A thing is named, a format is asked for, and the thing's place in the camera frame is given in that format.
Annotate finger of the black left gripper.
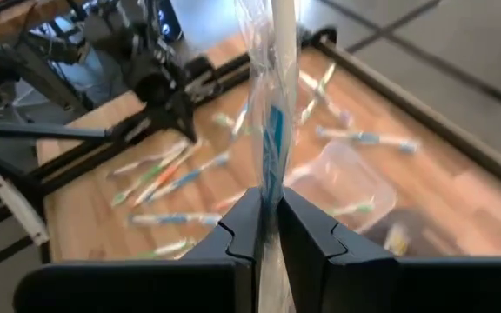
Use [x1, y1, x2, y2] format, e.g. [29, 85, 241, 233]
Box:
[158, 95, 190, 143]
[176, 93, 198, 143]

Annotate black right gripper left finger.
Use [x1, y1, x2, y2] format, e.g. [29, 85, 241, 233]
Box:
[13, 187, 263, 313]

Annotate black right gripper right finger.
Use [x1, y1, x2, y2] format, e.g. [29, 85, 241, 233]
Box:
[276, 186, 501, 313]

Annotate orange white toothbrush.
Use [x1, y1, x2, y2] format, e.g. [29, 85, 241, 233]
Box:
[383, 223, 411, 257]
[212, 190, 248, 213]
[131, 138, 204, 209]

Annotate green white toothbrush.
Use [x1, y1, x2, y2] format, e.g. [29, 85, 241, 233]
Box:
[326, 200, 376, 217]
[110, 147, 190, 209]
[298, 62, 337, 128]
[136, 236, 198, 261]
[211, 111, 237, 130]

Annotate blue white toothbrush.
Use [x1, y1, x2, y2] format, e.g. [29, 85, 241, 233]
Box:
[127, 211, 224, 228]
[234, 0, 304, 313]
[231, 100, 251, 141]
[147, 150, 230, 204]
[314, 124, 420, 154]

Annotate clear plastic bags on table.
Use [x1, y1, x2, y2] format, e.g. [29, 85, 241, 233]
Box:
[107, 138, 190, 178]

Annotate clear plastic bin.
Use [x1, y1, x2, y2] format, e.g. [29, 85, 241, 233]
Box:
[284, 139, 398, 234]

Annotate purple white wrapped toothbrush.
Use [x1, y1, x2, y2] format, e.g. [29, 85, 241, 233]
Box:
[297, 69, 354, 128]

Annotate black table clamp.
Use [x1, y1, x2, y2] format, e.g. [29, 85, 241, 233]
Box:
[300, 24, 339, 50]

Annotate white metal bracket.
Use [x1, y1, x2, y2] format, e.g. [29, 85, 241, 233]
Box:
[0, 173, 51, 248]

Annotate black aluminium table frame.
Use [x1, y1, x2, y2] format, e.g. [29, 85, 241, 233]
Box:
[0, 0, 501, 279]

